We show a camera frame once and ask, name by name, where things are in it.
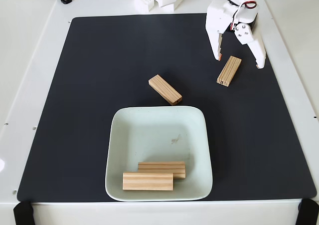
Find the grooved wooden block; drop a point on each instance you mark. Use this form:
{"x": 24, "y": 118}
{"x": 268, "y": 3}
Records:
{"x": 172, "y": 167}
{"x": 165, "y": 89}
{"x": 147, "y": 181}
{"x": 229, "y": 71}

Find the pale green square plate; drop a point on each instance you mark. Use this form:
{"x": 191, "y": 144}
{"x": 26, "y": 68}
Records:
{"x": 149, "y": 135}

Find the black table mat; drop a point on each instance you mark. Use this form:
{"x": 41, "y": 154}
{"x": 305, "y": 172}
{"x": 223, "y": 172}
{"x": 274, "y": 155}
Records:
{"x": 74, "y": 122}

